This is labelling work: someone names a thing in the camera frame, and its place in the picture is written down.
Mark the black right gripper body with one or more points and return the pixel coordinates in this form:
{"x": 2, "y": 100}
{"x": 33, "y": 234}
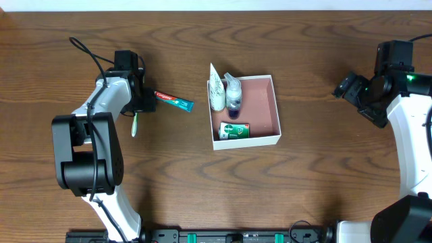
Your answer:
{"x": 353, "y": 89}

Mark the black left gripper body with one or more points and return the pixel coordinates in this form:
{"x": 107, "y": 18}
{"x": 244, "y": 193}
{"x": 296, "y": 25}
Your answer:
{"x": 147, "y": 100}

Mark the green white toothbrush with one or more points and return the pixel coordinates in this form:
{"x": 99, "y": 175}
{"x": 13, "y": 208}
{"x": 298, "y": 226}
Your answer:
{"x": 134, "y": 129}

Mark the Colgate toothpaste tube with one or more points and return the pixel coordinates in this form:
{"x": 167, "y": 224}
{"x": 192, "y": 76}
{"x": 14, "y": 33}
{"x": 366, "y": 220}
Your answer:
{"x": 177, "y": 102}

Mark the white Pantene tube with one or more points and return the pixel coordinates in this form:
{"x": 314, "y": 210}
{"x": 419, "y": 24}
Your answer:
{"x": 216, "y": 90}

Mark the cream box with pink inside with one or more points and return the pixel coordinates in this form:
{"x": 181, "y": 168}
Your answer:
{"x": 258, "y": 110}

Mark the green Dettol soap box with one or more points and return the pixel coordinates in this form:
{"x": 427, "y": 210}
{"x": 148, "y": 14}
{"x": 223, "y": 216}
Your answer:
{"x": 229, "y": 131}

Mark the clear blue soap pump bottle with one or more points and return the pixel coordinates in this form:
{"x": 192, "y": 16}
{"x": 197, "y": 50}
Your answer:
{"x": 233, "y": 96}

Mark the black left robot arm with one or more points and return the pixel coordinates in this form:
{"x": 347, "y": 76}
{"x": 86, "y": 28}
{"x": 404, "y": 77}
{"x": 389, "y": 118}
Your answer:
{"x": 88, "y": 156}

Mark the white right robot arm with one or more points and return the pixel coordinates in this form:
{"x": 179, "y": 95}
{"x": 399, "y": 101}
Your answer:
{"x": 402, "y": 100}

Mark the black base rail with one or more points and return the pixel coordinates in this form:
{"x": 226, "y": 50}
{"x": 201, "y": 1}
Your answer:
{"x": 300, "y": 232}

